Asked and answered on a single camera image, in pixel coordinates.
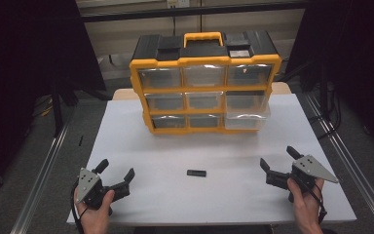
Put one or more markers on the large clear plastic drawer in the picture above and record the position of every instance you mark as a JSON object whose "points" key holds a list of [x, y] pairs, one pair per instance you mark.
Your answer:
{"points": [[246, 121]]}

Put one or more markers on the white wall outlet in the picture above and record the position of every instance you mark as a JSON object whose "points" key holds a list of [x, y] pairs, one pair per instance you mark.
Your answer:
{"points": [[178, 3]]}

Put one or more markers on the yellow black drawer organizer cabinet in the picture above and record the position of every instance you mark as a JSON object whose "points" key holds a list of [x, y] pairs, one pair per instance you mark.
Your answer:
{"points": [[204, 52]]}

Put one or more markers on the set of small clear drawers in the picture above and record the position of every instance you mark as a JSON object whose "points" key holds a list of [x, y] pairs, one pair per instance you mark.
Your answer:
{"points": [[204, 75]]}

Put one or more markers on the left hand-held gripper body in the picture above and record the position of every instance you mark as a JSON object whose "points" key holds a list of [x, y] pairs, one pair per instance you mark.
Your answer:
{"points": [[91, 190]]}

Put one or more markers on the metal floor rail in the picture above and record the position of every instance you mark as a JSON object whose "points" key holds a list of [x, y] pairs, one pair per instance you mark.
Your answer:
{"points": [[347, 159], [42, 175]]}

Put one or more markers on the black horizontal bar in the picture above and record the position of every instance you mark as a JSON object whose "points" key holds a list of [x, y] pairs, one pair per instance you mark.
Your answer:
{"points": [[191, 13]]}

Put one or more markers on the small black rectangular block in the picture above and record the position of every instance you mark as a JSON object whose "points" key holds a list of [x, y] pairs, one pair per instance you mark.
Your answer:
{"points": [[196, 173]]}

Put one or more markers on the person's right hand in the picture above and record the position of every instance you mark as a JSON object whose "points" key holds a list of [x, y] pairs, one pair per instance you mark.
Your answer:
{"points": [[305, 208]]}

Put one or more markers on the black curtain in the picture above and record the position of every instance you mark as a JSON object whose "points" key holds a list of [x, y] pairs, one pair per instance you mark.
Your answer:
{"points": [[354, 58], [22, 65]]}

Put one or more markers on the person's left hand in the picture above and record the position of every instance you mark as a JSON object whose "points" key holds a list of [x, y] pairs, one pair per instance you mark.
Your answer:
{"points": [[95, 214]]}

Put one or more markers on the black metal stand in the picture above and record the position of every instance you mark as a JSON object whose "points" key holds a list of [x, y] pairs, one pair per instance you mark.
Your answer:
{"points": [[57, 110]]}

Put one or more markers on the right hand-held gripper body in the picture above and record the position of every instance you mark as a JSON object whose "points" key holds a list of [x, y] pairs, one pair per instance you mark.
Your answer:
{"points": [[305, 174]]}

